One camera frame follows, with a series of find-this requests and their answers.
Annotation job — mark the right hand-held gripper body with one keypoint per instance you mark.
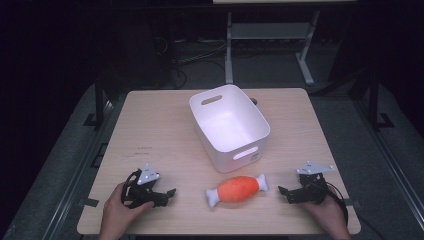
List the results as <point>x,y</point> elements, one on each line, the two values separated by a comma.
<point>313,184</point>

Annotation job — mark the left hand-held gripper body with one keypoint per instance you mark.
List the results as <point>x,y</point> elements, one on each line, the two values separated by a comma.
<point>147,175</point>

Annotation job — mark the orange plush toy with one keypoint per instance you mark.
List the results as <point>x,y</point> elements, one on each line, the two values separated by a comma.
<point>237,189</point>

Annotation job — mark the person's right hand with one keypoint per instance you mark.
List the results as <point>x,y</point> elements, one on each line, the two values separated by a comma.
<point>328,213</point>

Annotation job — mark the person's left hand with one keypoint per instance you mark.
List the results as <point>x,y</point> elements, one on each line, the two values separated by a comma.
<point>116,209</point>

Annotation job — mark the grey tape strip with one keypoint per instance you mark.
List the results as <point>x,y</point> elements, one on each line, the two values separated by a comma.
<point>88,202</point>
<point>354,202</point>

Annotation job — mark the small dark round object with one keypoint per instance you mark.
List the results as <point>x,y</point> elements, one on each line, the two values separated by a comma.
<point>253,101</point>

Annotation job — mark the aluminium floor rail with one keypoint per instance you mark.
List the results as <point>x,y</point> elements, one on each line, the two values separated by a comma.
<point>393,166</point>
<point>71,186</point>

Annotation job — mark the black upright post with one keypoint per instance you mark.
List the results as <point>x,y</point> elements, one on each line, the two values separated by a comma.
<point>99,103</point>
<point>374,100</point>

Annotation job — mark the white metal stand frame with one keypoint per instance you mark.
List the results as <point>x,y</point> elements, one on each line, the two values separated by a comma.
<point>266,31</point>

